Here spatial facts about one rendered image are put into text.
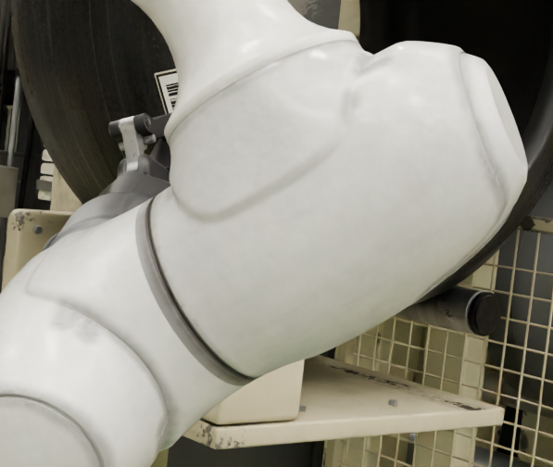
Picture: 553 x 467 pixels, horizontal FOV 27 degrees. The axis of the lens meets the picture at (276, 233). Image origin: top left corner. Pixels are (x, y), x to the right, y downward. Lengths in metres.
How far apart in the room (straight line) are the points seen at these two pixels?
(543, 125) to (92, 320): 0.74
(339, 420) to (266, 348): 0.53
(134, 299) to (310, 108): 0.12
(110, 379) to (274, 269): 0.09
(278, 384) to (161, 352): 0.47
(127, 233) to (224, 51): 0.10
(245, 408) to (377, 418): 0.16
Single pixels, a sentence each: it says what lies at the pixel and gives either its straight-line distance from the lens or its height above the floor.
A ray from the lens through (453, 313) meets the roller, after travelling 1.17.
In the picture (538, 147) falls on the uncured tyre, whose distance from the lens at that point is 1.18.
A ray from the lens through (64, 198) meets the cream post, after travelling 1.37.
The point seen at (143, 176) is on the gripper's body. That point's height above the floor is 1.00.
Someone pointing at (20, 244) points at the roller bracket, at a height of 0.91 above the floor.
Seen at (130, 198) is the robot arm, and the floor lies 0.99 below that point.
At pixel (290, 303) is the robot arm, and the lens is 0.50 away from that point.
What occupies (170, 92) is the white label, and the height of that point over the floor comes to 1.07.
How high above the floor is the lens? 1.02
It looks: 3 degrees down
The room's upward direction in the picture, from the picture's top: 6 degrees clockwise
